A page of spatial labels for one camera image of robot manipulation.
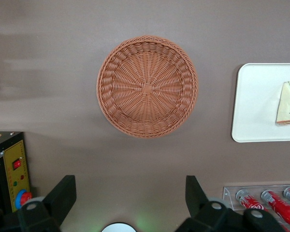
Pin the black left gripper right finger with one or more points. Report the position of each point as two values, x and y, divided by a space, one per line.
195 200

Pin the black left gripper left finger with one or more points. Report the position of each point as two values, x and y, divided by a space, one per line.
60 198

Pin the triangle sandwich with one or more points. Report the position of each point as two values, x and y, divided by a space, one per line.
288 106

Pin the cream rectangular tray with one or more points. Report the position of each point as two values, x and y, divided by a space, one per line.
253 104

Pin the brown woven round basket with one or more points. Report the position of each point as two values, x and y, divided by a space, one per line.
147 87

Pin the clear acrylic bottle rack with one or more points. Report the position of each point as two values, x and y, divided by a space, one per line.
229 195

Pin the black yellow control box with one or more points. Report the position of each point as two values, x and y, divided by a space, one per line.
14 154

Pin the white round black-rimmed object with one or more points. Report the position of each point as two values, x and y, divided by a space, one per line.
118 228

